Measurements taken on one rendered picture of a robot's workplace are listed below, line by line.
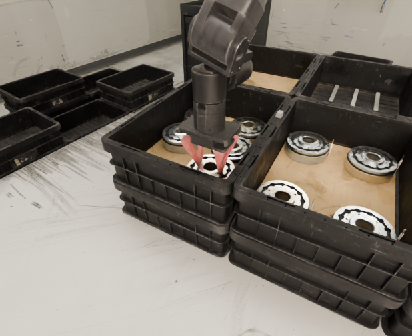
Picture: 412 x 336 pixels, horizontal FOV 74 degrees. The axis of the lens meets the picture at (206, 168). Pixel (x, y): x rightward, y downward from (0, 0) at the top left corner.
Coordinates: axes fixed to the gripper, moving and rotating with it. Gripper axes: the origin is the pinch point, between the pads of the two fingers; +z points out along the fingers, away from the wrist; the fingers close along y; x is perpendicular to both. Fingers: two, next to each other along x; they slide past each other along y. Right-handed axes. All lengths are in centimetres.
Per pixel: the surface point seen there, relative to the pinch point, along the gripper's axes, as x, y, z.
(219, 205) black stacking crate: 7.2, -5.9, 2.2
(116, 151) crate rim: 8.5, 16.8, -3.2
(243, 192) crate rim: 7.8, -10.6, -3.6
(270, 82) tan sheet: -62, 8, 5
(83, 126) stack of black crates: -51, 117, 48
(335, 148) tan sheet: -28.9, -21.2, 6.3
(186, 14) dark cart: -153, 105, 1
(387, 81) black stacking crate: -71, -29, 1
